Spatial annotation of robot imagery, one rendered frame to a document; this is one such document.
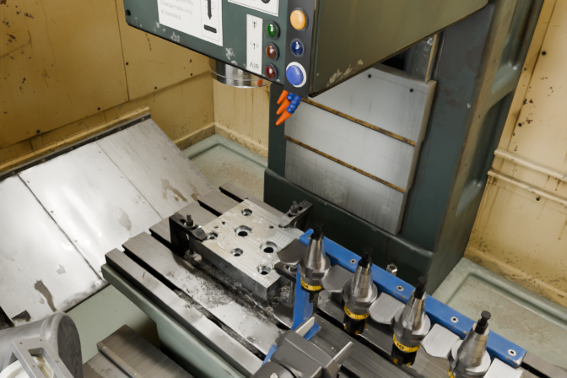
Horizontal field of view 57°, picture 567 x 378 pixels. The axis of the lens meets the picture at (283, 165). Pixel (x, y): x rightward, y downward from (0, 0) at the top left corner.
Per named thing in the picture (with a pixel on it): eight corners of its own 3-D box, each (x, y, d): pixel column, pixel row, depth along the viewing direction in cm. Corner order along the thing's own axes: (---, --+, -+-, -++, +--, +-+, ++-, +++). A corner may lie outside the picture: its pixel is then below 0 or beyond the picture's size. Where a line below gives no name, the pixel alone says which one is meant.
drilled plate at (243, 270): (266, 301, 132) (267, 288, 129) (190, 248, 147) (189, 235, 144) (320, 255, 147) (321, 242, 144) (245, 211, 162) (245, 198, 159)
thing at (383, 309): (386, 329, 93) (387, 326, 93) (362, 314, 96) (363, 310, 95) (406, 306, 98) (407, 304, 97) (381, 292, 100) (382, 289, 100)
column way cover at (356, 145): (396, 240, 160) (428, 87, 132) (278, 179, 185) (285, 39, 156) (403, 232, 163) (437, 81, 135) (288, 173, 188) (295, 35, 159)
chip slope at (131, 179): (54, 373, 148) (33, 311, 134) (-47, 261, 183) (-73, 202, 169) (261, 225, 206) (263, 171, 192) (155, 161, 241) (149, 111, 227)
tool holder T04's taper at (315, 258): (329, 258, 105) (332, 233, 101) (320, 272, 102) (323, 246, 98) (309, 251, 107) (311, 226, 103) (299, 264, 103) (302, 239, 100)
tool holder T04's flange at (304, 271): (333, 267, 107) (335, 257, 105) (321, 285, 102) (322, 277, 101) (306, 256, 109) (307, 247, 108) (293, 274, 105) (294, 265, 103)
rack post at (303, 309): (296, 353, 124) (305, 263, 108) (279, 341, 127) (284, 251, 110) (321, 328, 131) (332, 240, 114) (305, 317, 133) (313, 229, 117)
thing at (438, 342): (443, 364, 87) (445, 362, 87) (415, 347, 90) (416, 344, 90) (461, 339, 92) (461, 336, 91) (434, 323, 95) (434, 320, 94)
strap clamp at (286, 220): (283, 253, 153) (286, 213, 145) (275, 247, 155) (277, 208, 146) (310, 231, 161) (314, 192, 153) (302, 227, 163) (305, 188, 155)
